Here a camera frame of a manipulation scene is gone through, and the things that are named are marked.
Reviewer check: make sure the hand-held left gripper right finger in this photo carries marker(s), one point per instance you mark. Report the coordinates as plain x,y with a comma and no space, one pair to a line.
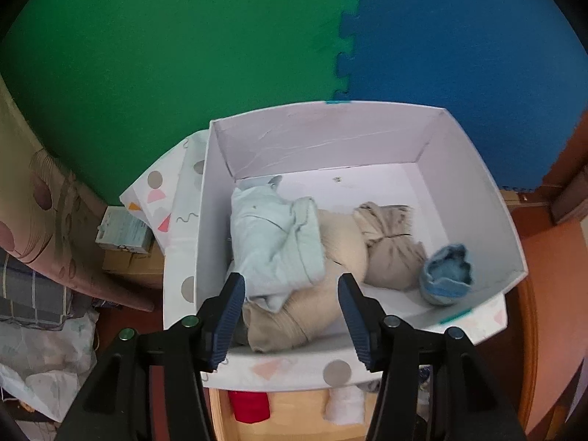
358,326

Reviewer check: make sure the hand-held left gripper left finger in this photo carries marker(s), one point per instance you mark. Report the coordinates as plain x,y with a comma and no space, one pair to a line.
227,317

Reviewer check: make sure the white sock with pink print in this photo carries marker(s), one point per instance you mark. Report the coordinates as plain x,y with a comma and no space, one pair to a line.
344,406

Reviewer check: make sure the taupe knotted underwear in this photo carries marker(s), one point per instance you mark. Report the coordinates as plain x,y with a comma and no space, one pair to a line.
395,252

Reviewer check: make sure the beige ribbed underwear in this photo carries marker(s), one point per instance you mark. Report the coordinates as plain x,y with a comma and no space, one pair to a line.
340,243

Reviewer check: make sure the mint green underwear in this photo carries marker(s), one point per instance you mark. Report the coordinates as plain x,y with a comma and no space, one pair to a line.
266,239

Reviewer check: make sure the light blue sock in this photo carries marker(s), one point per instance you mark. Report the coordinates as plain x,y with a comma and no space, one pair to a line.
448,275

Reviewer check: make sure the light wooden drawer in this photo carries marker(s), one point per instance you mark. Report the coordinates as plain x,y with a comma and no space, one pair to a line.
294,409

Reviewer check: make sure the white storage box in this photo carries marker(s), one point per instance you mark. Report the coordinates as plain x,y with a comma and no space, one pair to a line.
321,147

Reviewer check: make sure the red folded cloth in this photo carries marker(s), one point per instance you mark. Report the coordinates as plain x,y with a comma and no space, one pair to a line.
248,406

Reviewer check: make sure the brown cardboard box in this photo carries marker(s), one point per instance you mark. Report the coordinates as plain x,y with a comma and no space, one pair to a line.
133,268

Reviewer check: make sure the small teal and white box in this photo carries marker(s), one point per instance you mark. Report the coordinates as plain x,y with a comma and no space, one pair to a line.
124,232

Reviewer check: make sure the white patterned cardboard box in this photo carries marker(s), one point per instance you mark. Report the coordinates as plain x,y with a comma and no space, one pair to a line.
138,193

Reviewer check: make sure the white plastic bag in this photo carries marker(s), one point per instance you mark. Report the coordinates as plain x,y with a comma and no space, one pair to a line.
46,367

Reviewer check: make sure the grey plaid folded cloth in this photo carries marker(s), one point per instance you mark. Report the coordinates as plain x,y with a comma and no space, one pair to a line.
32,289

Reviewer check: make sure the brown floral fabric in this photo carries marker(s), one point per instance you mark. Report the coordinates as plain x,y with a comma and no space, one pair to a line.
41,202

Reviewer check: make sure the green foam mat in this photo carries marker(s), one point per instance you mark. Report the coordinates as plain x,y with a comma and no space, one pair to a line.
161,55

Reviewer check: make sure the blue foam mat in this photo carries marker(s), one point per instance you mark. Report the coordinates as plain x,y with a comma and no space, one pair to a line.
459,55

